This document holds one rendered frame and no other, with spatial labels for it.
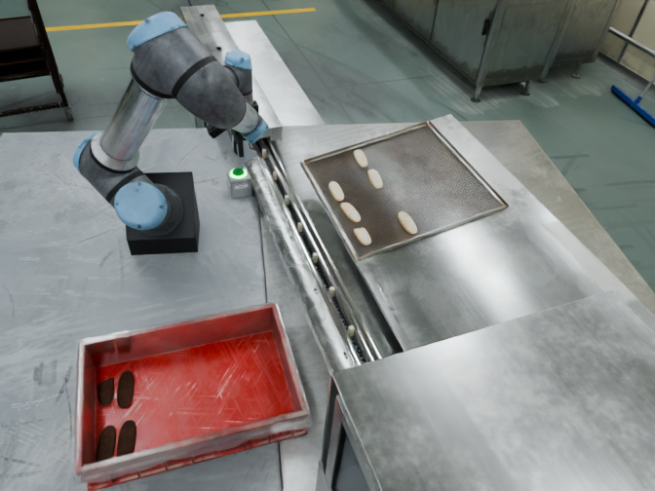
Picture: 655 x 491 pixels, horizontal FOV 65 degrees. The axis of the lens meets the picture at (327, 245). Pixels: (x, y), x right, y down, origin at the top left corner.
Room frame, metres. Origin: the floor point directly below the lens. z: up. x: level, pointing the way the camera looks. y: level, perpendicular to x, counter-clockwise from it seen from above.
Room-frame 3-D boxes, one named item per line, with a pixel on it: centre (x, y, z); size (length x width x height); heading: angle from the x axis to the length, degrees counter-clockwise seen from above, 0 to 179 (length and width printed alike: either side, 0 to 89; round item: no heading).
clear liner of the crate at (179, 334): (0.60, 0.28, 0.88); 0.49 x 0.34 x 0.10; 111
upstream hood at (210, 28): (2.21, 0.54, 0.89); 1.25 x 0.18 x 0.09; 24
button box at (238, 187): (1.39, 0.32, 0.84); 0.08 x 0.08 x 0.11; 24
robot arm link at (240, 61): (1.40, 0.30, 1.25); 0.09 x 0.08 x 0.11; 151
